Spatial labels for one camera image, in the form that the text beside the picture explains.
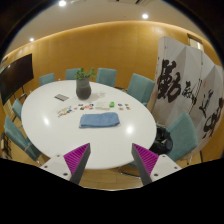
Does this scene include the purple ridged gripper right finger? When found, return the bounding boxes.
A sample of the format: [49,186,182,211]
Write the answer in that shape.
[131,143,183,186]

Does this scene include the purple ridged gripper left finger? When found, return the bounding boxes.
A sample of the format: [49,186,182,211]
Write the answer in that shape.
[40,142,92,185]

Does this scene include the blue folded towel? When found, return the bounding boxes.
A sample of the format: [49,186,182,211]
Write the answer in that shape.
[80,112,120,128]

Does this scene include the black bag on chair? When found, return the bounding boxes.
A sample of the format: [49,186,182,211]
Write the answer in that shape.
[149,127,173,155]

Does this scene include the teal chair near right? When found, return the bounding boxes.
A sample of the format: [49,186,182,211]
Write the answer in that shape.
[157,112,198,162]

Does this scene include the colourful card pile left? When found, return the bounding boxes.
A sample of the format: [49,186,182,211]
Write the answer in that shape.
[57,106,72,117]

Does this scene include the colourful card pile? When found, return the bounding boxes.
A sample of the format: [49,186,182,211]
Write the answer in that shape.
[57,106,72,117]
[73,104,94,110]

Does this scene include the white round table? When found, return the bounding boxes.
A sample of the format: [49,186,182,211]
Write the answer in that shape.
[21,80,156,169]

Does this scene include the colourful card pile centre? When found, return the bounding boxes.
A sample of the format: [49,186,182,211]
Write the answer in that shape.
[73,104,94,110]

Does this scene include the small coloured tokens right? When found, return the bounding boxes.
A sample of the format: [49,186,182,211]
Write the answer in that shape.
[118,103,131,110]

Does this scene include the white paper stack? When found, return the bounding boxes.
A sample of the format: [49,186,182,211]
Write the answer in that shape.
[95,102,110,110]

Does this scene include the teal chair near left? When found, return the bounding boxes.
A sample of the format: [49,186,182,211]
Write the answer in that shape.
[4,117,41,164]

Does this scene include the dark grey plant pot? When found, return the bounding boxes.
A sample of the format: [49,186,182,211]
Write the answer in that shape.
[76,78,91,100]

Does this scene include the teal chair far right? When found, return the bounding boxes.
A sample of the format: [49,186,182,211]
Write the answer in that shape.
[123,73,155,106]

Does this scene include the teal chair left middle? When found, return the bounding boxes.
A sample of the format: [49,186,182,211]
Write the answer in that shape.
[12,99,22,118]

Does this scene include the green leafy plant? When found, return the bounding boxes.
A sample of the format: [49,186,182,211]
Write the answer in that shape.
[75,68,96,80]

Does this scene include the teal chair back left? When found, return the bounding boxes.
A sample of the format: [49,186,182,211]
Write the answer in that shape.
[39,73,55,86]

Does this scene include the teal chair back middle-left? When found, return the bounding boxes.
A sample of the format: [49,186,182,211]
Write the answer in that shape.
[65,68,79,80]

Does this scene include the teal chair back centre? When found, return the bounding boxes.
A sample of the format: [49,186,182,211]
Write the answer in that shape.
[96,68,117,87]

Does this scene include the calligraphy folding screen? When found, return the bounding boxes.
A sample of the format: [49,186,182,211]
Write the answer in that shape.
[151,36,224,159]

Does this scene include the black wall television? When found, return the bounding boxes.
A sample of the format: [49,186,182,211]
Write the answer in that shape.
[0,54,34,104]

